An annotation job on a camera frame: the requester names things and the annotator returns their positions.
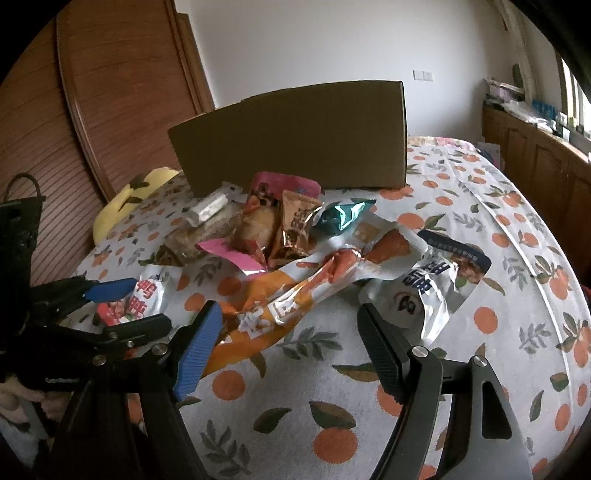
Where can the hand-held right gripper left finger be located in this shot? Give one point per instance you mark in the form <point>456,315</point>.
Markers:
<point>196,355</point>

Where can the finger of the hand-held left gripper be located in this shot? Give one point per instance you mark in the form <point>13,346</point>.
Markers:
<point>111,288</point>
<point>134,330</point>

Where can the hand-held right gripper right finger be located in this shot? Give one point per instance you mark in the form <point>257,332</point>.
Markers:
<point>381,355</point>

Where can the white red snack packet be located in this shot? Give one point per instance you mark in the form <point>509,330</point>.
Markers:
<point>147,295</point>

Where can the silver blue snack packet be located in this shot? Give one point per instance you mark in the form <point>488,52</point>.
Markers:
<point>429,286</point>

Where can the large orange white snack bag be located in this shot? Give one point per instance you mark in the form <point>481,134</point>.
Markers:
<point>277,295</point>

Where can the pink bread snack packet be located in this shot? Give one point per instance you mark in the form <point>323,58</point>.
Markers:
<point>263,224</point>

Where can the brown cardboard box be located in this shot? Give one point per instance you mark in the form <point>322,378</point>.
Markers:
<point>295,138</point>

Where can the yellow pillow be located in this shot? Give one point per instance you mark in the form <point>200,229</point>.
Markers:
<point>120,203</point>

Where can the orange print bedsheet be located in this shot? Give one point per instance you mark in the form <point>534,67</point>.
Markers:
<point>461,392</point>

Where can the clear grain snack packet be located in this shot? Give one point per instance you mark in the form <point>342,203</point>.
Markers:
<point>207,237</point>

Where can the small white wrapped snack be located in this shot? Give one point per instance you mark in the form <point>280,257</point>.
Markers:
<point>207,208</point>

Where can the teal foil snack packet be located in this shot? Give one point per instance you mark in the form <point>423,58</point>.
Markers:
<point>339,217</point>

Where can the brown snack packet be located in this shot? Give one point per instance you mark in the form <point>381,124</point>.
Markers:
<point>295,221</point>

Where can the wooden wardrobe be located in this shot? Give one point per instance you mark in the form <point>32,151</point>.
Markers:
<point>115,92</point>

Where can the wooden window cabinet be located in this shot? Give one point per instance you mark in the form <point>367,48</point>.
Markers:
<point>545,161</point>

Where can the clutter on cabinet top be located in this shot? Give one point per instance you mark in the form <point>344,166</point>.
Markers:
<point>526,108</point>

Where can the window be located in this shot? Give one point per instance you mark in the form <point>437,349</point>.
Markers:
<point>575,87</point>

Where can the light curtain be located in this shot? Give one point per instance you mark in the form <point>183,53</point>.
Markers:
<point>519,32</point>

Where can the white wall switch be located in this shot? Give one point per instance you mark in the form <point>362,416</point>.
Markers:
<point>423,76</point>

